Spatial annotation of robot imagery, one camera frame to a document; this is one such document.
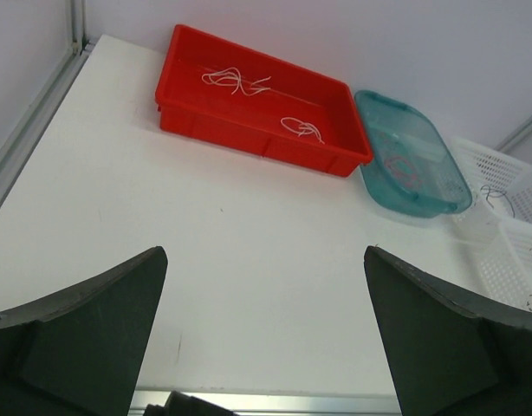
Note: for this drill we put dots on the aluminium frame post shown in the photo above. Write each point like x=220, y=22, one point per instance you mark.
x=42, y=50
x=516, y=137

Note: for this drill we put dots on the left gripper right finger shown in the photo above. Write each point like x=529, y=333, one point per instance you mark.
x=450, y=351

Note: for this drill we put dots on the teal translucent plastic bin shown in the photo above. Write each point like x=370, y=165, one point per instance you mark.
x=413, y=171

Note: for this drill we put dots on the lower white perforated basket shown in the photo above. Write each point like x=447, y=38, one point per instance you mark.
x=505, y=265

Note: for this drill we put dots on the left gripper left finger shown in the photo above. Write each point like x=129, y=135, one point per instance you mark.
x=79, y=351

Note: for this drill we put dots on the upper white perforated basket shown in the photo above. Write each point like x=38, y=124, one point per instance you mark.
x=500, y=185

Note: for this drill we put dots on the left aluminium frame post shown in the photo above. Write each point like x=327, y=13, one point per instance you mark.
x=42, y=50

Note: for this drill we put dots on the red plastic bin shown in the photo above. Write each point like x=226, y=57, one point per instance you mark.
x=223, y=93

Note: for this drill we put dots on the right aluminium frame post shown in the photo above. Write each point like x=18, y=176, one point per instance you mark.
x=516, y=137

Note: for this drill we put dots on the white perforated basket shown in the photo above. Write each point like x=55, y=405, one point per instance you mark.
x=500, y=185
x=505, y=265

